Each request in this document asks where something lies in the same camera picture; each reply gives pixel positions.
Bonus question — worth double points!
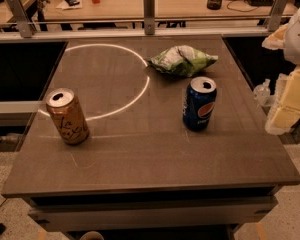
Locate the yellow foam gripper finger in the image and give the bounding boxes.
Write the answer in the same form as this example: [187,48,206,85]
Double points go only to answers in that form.
[265,66,300,135]
[262,24,287,50]

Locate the orange LaCroix can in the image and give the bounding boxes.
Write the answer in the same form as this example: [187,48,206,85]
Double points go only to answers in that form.
[46,88,89,145]

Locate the blue Pepsi can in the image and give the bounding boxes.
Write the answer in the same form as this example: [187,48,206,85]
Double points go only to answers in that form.
[183,77,217,131]

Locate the clear plastic bottle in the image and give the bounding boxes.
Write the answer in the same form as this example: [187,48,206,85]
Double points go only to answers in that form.
[253,79,271,106]

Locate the black mesh cup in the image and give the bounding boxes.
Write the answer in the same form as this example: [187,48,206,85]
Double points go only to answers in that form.
[207,0,223,10]

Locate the green chip bag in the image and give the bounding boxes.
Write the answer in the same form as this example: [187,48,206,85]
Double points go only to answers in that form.
[148,45,218,78]

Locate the wooden background desk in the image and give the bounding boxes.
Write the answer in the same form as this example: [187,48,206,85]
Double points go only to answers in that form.
[0,0,299,22]

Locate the table drawer front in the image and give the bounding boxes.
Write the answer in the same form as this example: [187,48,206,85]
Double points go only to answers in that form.
[29,196,278,232]

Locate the right metal railing post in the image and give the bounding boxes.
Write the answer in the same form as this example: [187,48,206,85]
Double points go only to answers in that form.
[265,0,288,32]

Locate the metal railing post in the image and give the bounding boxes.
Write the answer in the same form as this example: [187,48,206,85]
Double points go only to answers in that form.
[265,0,288,32]
[143,0,155,35]
[6,0,35,38]

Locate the black cable on desk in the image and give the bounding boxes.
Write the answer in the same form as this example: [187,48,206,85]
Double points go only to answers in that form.
[226,0,260,13]

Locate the middle metal railing post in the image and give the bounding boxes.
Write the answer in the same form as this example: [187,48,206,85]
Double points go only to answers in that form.
[143,0,155,35]

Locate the left metal railing post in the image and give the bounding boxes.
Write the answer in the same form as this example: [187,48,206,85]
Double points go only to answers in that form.
[6,0,35,38]

